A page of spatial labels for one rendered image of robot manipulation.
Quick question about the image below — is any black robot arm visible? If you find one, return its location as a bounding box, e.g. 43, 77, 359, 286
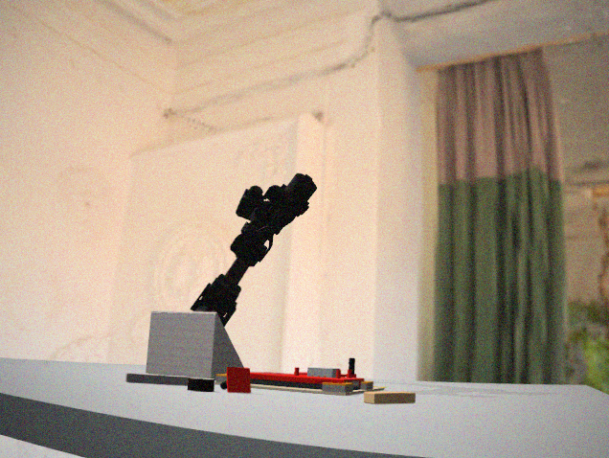
190, 173, 317, 327

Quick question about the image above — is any tan rectangular block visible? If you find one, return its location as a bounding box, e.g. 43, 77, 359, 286
364, 391, 416, 404

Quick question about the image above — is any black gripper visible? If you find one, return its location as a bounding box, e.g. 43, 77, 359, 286
230, 185, 296, 265

